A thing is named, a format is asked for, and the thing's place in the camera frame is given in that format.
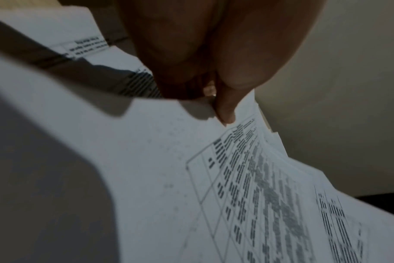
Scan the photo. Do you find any person's left hand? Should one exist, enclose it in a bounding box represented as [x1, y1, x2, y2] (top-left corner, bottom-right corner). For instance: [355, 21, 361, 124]
[116, 0, 328, 127]

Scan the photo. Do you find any white paper sheet with table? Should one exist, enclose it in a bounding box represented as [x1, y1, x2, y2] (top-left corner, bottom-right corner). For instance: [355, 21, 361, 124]
[0, 47, 318, 263]

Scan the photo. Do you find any stack of white printed papers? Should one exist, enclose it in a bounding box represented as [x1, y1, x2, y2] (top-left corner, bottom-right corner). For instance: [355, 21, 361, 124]
[249, 88, 394, 263]

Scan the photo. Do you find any white paper sheet with text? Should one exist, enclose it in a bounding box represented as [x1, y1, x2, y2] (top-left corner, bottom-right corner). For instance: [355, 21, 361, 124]
[0, 5, 165, 99]

